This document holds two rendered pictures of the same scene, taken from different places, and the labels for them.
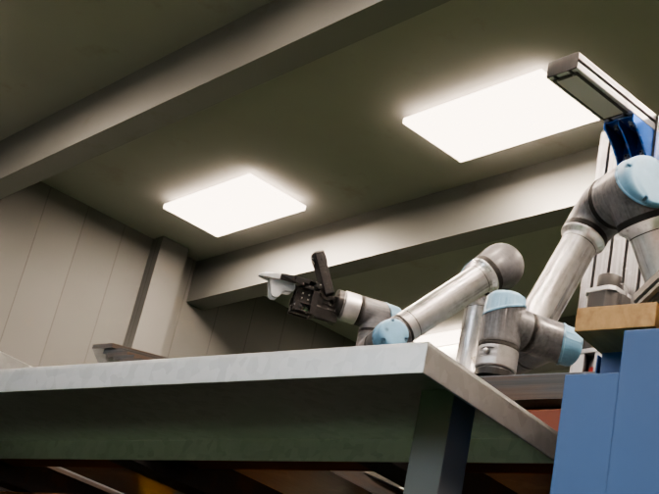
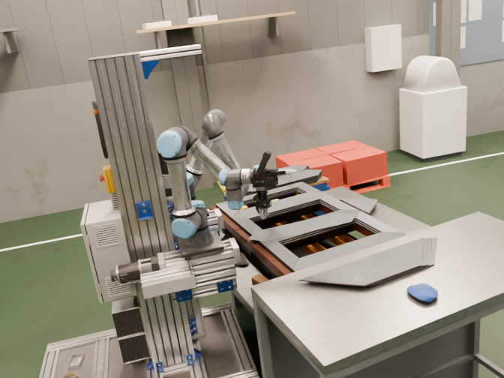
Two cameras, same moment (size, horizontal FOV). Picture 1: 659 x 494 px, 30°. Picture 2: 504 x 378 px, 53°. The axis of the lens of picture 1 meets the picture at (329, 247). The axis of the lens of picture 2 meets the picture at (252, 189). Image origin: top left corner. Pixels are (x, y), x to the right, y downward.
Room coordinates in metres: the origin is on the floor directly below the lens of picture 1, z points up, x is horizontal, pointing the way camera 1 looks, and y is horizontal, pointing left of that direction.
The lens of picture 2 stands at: (4.81, 0.91, 2.14)
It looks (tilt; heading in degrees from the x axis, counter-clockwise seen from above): 19 degrees down; 206
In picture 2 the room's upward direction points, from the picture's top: 7 degrees counter-clockwise
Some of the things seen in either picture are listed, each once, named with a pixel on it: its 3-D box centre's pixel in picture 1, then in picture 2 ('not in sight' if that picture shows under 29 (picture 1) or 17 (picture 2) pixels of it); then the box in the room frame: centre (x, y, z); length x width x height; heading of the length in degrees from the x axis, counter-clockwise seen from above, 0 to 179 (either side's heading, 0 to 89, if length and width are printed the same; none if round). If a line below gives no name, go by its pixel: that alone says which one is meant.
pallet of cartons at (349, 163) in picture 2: not in sight; (330, 171); (-0.92, -0.77, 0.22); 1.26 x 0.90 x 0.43; 126
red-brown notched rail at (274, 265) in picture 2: not in sight; (255, 248); (2.32, -0.33, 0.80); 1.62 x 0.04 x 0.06; 47
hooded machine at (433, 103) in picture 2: not in sight; (433, 106); (-2.40, 0.30, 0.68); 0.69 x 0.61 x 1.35; 127
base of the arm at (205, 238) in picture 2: not in sight; (198, 233); (2.75, -0.44, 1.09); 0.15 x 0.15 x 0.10
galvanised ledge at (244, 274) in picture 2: not in sight; (228, 260); (2.27, -0.55, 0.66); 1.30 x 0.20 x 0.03; 47
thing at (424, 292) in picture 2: not in sight; (423, 292); (3.04, 0.73, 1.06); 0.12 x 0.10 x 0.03; 50
